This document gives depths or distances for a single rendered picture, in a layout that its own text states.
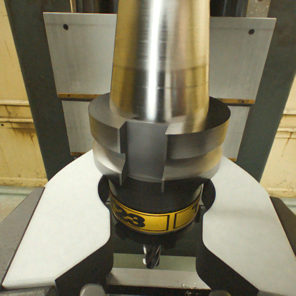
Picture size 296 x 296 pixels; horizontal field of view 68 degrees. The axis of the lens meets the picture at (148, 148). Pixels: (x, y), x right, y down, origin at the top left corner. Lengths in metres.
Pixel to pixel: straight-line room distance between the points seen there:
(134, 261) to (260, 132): 0.63
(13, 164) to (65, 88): 0.81
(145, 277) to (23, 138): 0.88
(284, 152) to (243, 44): 0.77
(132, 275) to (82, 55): 0.51
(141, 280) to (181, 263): 0.39
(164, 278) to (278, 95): 0.52
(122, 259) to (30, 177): 0.68
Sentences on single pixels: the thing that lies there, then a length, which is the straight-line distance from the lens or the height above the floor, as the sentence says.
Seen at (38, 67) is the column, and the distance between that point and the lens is 0.65.
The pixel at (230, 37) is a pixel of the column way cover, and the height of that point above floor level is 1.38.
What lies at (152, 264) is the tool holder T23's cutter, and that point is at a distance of 0.17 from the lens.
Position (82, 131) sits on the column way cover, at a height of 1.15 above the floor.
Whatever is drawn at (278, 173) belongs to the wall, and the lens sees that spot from 1.29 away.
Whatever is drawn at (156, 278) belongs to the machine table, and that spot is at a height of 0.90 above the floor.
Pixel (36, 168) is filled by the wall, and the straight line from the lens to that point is 1.28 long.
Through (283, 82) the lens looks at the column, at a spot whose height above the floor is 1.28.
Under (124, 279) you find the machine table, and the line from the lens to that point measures 0.58.
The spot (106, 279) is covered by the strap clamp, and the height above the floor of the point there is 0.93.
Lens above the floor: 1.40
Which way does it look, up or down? 29 degrees down
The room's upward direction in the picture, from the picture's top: 2 degrees clockwise
